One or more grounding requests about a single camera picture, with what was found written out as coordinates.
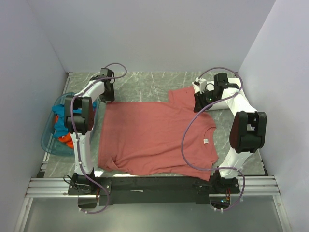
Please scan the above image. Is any black base beam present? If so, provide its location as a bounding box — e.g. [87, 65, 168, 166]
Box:
[68, 176, 240, 208]

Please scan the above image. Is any salmon pink t shirt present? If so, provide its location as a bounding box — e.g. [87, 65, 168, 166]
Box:
[98, 87, 218, 181]

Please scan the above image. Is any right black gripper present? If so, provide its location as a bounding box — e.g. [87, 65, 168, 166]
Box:
[193, 88, 222, 113]

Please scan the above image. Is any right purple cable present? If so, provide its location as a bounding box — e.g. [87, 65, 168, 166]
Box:
[181, 67, 246, 212]

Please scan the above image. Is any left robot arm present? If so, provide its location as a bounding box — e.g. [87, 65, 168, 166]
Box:
[63, 68, 115, 194]

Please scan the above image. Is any teal plastic basket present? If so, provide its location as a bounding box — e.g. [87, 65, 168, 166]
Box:
[40, 92, 101, 157]

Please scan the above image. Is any blue t shirt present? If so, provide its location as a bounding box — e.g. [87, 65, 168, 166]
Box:
[52, 95, 98, 138]

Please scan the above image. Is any folded white t shirt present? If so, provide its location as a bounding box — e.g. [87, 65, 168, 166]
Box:
[203, 75, 250, 114]

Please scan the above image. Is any orange t shirt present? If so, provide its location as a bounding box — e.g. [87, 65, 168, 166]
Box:
[54, 115, 73, 149]

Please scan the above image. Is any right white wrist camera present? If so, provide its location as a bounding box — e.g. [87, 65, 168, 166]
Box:
[192, 78, 208, 93]

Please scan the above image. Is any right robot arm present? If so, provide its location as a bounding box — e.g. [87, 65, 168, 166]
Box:
[193, 73, 267, 193]

